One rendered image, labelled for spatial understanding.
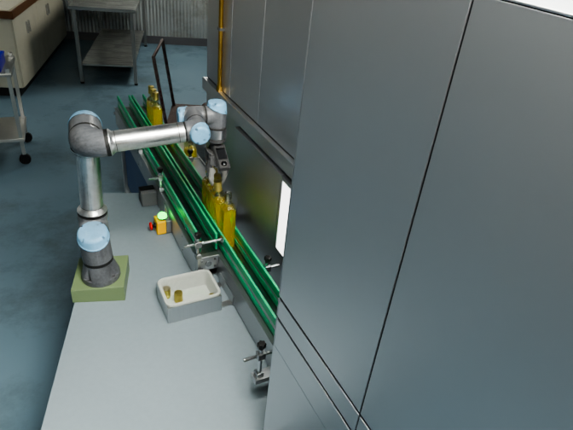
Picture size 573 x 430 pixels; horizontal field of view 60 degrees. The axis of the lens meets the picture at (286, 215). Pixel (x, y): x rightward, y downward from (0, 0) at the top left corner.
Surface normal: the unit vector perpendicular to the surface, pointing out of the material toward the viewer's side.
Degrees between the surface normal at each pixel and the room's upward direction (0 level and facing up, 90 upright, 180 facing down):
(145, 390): 0
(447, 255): 90
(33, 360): 0
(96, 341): 0
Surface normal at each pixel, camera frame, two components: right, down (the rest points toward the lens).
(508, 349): -0.89, 0.17
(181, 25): 0.17, 0.54
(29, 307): 0.09, -0.84
